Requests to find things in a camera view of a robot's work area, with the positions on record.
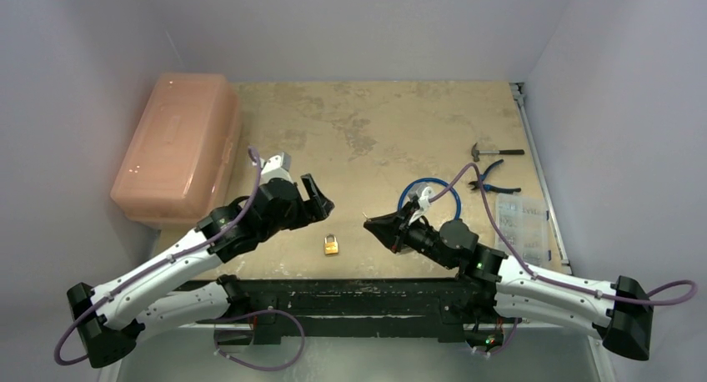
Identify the brass padlock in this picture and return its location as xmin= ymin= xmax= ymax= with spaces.
xmin=323 ymin=234 xmax=339 ymax=256

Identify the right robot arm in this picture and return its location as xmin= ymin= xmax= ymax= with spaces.
xmin=363 ymin=203 xmax=654 ymax=361

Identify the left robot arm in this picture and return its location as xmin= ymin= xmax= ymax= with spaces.
xmin=54 ymin=173 xmax=335 ymax=369

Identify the clear plastic parts box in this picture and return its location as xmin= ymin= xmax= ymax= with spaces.
xmin=494 ymin=194 xmax=552 ymax=269

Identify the pink plastic storage box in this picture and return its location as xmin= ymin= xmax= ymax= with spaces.
xmin=110 ymin=73 xmax=242 ymax=229

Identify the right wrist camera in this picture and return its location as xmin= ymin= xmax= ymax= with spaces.
xmin=410 ymin=184 xmax=434 ymax=224

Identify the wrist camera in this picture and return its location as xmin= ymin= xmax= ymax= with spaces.
xmin=260 ymin=152 xmax=293 ymax=184
xmin=410 ymin=184 xmax=434 ymax=224

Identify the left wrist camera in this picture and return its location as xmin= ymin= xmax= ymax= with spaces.
xmin=260 ymin=152 xmax=293 ymax=184

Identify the blue cable lock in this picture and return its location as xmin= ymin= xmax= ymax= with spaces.
xmin=396 ymin=177 xmax=463 ymax=219

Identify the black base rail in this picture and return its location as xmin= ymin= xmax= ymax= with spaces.
xmin=205 ymin=275 xmax=514 ymax=344

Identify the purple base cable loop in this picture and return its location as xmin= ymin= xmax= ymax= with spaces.
xmin=213 ymin=304 xmax=308 ymax=372

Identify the small black handled hammer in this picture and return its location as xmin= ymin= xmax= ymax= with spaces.
xmin=471 ymin=143 xmax=525 ymax=162

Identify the aluminium frame rail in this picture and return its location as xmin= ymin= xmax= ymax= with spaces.
xmin=509 ymin=83 xmax=573 ymax=274

